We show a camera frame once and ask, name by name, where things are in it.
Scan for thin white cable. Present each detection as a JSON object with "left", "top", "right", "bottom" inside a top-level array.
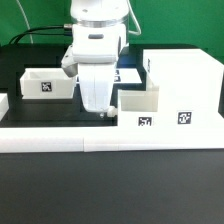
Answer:
[{"left": 14, "top": 0, "right": 34, "bottom": 45}]

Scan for white rear drawer tray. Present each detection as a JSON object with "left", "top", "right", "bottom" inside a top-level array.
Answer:
[{"left": 20, "top": 68, "right": 76, "bottom": 99}]

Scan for white drawer cabinet box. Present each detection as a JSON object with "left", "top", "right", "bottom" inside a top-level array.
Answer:
[{"left": 143, "top": 49, "right": 224, "bottom": 128}]

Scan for white front drawer tray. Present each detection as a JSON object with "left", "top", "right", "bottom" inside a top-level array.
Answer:
[{"left": 106, "top": 89, "right": 160, "bottom": 128}]

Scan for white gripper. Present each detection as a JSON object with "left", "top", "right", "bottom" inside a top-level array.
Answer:
[{"left": 78, "top": 63, "right": 116, "bottom": 118}]

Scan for black cables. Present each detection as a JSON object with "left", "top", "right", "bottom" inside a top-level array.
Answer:
[{"left": 8, "top": 23, "right": 76, "bottom": 46}]

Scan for white drawer tray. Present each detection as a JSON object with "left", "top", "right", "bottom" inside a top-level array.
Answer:
[
  {"left": 20, "top": 68, "right": 76, "bottom": 99},
  {"left": 106, "top": 89, "right": 160, "bottom": 128}
]

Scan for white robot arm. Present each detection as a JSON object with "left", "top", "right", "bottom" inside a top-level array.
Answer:
[{"left": 61, "top": 0, "right": 141, "bottom": 114}]

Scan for white U-shaped fence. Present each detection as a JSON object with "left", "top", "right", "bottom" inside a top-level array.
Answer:
[{"left": 0, "top": 93, "right": 224, "bottom": 153}]

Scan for marker tag sheet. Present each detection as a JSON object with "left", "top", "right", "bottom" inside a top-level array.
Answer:
[{"left": 76, "top": 68, "right": 142, "bottom": 84}]

